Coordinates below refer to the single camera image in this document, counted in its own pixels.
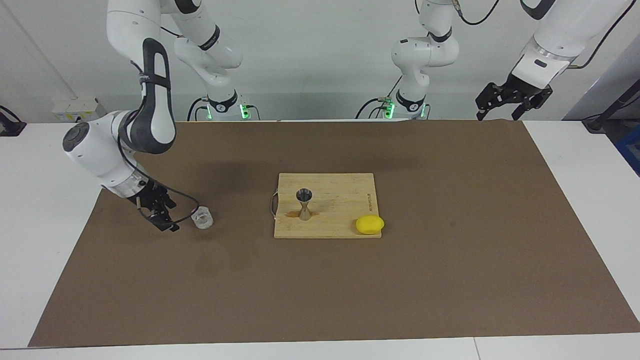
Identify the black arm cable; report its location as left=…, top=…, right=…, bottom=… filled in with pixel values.
left=116, top=60, right=201, bottom=224
left=452, top=0, right=632, bottom=69

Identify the white wall socket box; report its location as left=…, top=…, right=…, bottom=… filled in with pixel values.
left=51, top=98, right=108, bottom=123

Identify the yellow lemon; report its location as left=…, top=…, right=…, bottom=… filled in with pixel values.
left=355, top=214, right=385, bottom=235

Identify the black stand leg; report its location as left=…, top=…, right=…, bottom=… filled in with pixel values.
left=582, top=80, right=640, bottom=133

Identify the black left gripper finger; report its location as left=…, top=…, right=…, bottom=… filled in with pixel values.
left=475, top=82, right=502, bottom=121
left=512, top=87, right=553, bottom=121

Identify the black clamp mount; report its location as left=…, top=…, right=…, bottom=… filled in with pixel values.
left=0, top=105, right=27, bottom=137

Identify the blue crate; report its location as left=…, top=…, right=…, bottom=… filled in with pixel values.
left=614, top=131, right=640, bottom=177

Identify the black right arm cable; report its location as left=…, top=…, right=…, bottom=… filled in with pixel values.
left=116, top=60, right=201, bottom=224

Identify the steel jigger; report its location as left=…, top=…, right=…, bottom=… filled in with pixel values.
left=296, top=188, right=315, bottom=222

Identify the bamboo cutting board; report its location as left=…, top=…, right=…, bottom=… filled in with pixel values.
left=270, top=172, right=383, bottom=240

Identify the brown table mat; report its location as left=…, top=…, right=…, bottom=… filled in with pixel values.
left=27, top=120, right=640, bottom=348

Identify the black base cable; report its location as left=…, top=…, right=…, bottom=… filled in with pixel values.
left=356, top=75, right=403, bottom=120
left=187, top=97, right=209, bottom=122

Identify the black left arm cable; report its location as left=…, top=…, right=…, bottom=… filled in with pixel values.
left=452, top=0, right=632, bottom=69

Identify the clear glass cup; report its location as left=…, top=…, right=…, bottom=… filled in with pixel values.
left=192, top=205, right=215, bottom=230

